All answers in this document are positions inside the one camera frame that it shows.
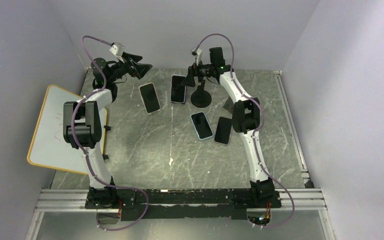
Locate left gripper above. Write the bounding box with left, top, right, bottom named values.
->
left=108, top=52, right=153, bottom=83

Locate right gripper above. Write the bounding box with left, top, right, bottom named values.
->
left=181, top=57, right=215, bottom=87

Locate phone with lilac case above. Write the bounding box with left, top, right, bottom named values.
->
left=170, top=74, right=186, bottom=104

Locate phone with beige case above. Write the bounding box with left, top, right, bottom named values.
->
left=139, top=82, right=161, bottom=114

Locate phone with light blue case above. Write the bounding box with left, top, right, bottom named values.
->
left=190, top=112, right=214, bottom=140

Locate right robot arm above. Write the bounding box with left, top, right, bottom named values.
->
left=181, top=47, right=281, bottom=208

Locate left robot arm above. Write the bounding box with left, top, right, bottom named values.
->
left=62, top=52, right=153, bottom=208

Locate black round base phone stand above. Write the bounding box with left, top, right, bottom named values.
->
left=190, top=80, right=212, bottom=108

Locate dark wooden phone stand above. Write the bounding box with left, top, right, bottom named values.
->
left=223, top=98, right=235, bottom=115

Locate black phone without case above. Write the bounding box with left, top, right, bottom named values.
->
left=214, top=117, right=232, bottom=145

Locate small black clip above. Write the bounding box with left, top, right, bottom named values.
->
left=100, top=125, right=112, bottom=163

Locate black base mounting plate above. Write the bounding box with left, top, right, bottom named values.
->
left=84, top=187, right=282, bottom=221

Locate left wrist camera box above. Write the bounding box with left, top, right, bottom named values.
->
left=109, top=42, right=125, bottom=59

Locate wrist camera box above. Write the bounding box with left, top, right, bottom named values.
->
left=109, top=42, right=125, bottom=59
left=190, top=48, right=203, bottom=66

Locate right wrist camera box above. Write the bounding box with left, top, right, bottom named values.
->
left=190, top=48, right=203, bottom=66

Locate whiteboard with yellow frame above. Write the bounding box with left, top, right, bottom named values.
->
left=26, top=84, right=108, bottom=176

